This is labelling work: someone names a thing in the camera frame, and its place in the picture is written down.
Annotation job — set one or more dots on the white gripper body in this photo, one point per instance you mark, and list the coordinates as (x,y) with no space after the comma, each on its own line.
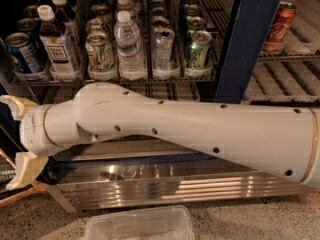
(32,127)

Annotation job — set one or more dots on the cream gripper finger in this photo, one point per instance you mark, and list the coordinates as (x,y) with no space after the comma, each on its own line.
(28,167)
(17,105)

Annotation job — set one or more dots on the blue pepsi can front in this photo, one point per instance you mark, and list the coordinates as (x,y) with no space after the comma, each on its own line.
(24,53)

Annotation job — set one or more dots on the blue pepsi can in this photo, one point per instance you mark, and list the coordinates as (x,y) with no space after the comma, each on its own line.
(24,53)
(31,27)

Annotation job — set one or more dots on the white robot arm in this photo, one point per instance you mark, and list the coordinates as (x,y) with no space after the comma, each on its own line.
(281,141)

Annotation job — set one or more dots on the steel fridge bottom grille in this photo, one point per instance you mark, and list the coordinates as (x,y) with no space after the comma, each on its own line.
(98,184)

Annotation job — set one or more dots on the white green soda can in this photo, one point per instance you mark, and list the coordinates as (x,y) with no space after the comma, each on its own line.
(99,51)

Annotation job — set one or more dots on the slim silver energy can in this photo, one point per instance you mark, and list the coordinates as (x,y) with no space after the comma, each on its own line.
(164,41)

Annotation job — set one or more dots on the green soda can front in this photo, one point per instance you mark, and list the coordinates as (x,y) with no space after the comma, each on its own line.
(198,46)

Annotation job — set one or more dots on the red coca cola can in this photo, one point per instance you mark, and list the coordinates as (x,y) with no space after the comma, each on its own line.
(282,21)

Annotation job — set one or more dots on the brown tea bottle front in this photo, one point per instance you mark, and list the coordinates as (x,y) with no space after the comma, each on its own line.
(57,42)

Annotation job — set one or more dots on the brown tea bottle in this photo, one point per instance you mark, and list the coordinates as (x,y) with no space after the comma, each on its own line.
(57,42)
(66,14)

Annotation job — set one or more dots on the clear water bottle front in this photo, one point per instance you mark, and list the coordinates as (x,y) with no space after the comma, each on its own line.
(129,45)

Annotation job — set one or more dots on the clear water bottle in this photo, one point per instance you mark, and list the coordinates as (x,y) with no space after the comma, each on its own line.
(127,5)
(129,45)

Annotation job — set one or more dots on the clear plastic bin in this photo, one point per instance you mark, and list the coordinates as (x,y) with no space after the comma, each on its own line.
(161,223)

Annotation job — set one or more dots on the lower wire fridge shelf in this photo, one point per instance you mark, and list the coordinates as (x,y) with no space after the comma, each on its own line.
(192,91)

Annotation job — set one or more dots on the wire fridge shelf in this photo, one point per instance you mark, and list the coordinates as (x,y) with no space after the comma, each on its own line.
(192,91)
(302,42)

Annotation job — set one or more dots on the blue fridge door frame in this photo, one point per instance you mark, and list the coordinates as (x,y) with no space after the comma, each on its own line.
(248,27)

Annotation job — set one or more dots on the top wire fridge shelf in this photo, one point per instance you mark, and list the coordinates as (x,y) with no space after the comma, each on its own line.
(302,42)

